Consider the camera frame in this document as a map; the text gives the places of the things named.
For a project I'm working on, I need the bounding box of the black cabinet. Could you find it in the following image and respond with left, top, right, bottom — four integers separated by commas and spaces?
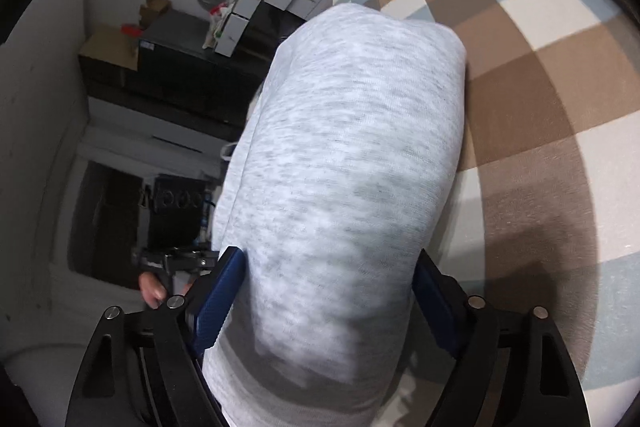
77, 9, 306, 142

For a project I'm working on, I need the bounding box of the pile of papers and packets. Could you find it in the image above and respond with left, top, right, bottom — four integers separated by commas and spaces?
202, 0, 246, 52

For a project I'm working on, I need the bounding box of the grey hoodie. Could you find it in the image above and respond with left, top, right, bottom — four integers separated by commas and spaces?
202, 3, 468, 427

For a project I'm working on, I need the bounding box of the person's left hand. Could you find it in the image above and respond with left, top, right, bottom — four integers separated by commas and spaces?
139, 272, 193, 309

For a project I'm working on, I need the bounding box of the flat cardboard box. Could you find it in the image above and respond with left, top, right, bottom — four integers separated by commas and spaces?
80, 27, 141, 70

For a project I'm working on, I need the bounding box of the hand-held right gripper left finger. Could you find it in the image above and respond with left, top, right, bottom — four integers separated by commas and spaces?
65, 246, 246, 427

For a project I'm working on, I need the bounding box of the open cardboard box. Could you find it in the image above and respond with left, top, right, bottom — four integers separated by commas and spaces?
139, 0, 171, 25

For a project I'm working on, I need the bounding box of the checkered bed sheet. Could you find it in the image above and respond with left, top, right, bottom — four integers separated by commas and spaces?
332, 0, 640, 427

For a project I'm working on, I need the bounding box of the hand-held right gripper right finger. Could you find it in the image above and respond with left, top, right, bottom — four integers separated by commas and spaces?
412, 248, 593, 427

